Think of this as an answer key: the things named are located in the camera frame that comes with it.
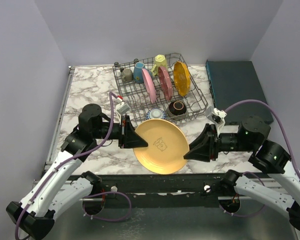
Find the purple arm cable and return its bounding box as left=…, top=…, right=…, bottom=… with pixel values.
left=224, top=99, right=300, bottom=218
left=14, top=91, right=132, bottom=240

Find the small grey cup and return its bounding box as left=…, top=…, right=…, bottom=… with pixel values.
left=121, top=68, right=134, bottom=83

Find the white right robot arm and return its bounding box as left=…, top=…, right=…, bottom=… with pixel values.
left=184, top=115, right=300, bottom=231

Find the pale yellow mug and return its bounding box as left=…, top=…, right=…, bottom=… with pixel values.
left=151, top=54, right=168, bottom=76

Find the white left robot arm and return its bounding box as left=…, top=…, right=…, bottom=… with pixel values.
left=6, top=102, right=148, bottom=240

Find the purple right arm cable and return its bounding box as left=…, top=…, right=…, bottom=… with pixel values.
left=224, top=99, right=300, bottom=218

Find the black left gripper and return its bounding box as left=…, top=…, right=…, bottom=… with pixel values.
left=93, top=115, right=149, bottom=148

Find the beige bottom plate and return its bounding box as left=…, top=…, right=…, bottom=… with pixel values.
left=133, top=119, right=190, bottom=175

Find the orange polka dot plate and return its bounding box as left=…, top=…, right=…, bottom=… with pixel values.
left=173, top=61, right=191, bottom=97

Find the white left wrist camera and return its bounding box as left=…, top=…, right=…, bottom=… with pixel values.
left=115, top=95, right=131, bottom=122

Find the brown patterned bowl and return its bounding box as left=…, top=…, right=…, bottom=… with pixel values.
left=167, top=100, right=187, bottom=117

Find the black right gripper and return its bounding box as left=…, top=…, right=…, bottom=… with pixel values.
left=182, top=123, right=254, bottom=162

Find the grey wire dish rack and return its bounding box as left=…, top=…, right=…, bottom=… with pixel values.
left=112, top=53, right=209, bottom=126

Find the blue floral mug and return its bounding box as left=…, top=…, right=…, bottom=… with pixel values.
left=133, top=62, right=145, bottom=84

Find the red patterned glass bowl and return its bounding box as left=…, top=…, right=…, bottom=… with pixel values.
left=145, top=108, right=166, bottom=120

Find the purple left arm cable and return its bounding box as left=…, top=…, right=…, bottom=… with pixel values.
left=14, top=91, right=132, bottom=240

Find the plain pink round plate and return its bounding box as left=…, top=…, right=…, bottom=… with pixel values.
left=141, top=68, right=157, bottom=104

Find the blue network switch box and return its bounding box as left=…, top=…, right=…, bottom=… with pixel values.
left=205, top=60, right=274, bottom=125

